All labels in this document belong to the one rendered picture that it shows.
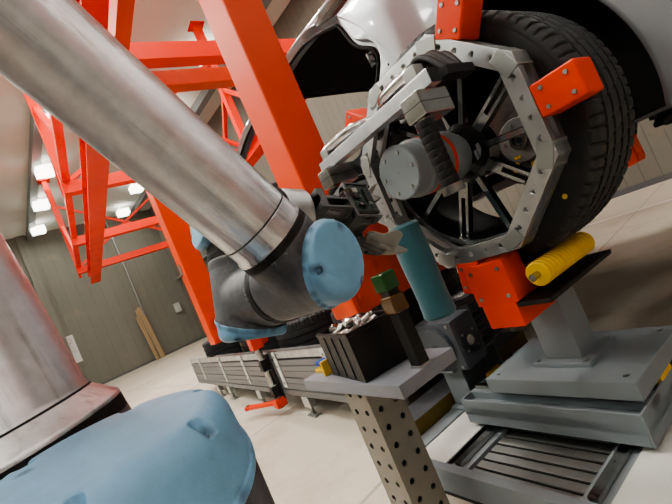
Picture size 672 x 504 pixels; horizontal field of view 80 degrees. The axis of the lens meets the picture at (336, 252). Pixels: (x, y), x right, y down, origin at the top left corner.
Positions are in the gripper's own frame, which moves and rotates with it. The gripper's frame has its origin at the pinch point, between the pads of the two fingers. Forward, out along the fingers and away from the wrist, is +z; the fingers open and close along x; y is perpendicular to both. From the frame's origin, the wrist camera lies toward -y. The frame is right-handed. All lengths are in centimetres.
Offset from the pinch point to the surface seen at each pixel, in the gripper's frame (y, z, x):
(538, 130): 22.4, 27.2, 6.6
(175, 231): -208, 22, 154
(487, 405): -41, 49, -35
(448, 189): 10.5, 7.1, 0.3
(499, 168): 6.9, 39.0, 12.5
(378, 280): -10.6, 1.5, -6.0
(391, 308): -12.4, 3.2, -11.8
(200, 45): -183, 79, 375
